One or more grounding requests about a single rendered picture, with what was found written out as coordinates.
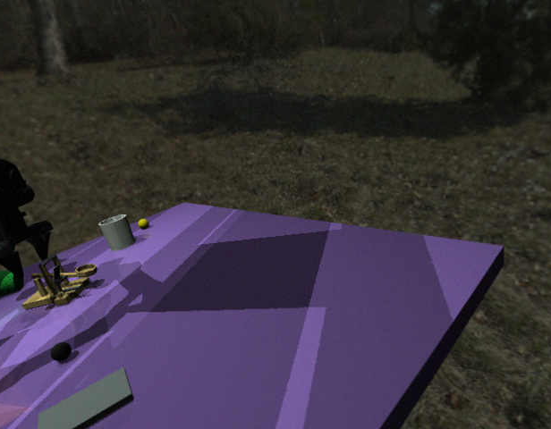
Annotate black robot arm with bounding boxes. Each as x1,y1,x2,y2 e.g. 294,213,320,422
0,159,35,215

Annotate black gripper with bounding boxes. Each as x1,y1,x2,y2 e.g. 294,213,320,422
0,209,53,278

